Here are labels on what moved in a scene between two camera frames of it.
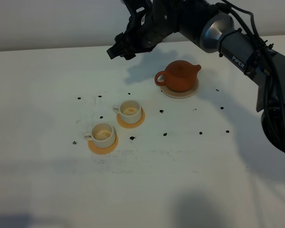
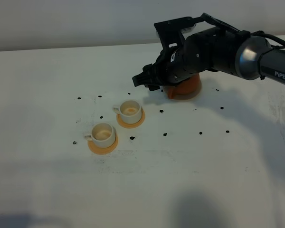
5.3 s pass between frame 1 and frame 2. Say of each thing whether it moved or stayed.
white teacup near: stayed
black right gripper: moved
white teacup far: stayed
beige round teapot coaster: moved
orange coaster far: stayed
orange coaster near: stayed
